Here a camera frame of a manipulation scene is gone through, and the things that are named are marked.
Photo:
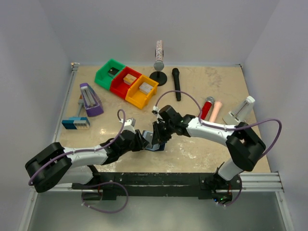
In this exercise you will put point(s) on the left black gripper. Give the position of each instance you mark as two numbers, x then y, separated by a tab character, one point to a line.
144	142

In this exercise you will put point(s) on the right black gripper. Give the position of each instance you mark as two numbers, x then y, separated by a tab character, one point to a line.
158	137

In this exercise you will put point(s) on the blue leather card holder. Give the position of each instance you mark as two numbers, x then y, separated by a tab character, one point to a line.
156	147

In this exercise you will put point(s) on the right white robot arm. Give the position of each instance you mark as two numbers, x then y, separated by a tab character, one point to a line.
244	145

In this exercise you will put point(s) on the card stack in yellow bin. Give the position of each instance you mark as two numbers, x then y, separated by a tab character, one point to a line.
145	88

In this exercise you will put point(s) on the card stack in red bin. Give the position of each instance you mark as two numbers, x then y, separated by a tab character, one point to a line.
129	79

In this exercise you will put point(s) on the card stack in green bin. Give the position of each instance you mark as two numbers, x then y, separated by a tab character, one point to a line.
112	72

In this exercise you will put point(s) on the yellow plastic bin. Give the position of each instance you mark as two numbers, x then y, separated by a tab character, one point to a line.
140	98

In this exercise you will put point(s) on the red glitter microphone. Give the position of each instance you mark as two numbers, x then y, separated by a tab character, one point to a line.
206	107

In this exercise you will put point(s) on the black round microphone stand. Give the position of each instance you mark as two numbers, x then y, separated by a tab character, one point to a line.
159	76

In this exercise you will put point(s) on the red plastic bin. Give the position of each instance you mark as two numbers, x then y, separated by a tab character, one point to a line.
118	86

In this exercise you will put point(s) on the black handheld microphone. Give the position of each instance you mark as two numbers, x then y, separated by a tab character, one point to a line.
176	75

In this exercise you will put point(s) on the purple metronome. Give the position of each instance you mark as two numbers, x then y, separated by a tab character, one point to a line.
92	102

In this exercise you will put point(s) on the blue grey block tool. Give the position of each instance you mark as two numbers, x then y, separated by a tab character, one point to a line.
77	122

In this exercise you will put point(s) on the glitter microphone on stand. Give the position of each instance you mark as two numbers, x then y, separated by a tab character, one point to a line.
159	55

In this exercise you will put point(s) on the green plastic bin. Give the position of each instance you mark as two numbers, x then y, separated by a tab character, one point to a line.
102	78

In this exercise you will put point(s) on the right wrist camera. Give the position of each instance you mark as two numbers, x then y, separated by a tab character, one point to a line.
155	111

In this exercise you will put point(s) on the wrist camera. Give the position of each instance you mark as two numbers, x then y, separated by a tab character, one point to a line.
129	125
155	111

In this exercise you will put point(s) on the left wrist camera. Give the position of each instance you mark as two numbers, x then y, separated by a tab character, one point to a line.
129	125

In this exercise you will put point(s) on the aluminium frame rail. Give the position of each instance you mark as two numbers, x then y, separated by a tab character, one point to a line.
32	197

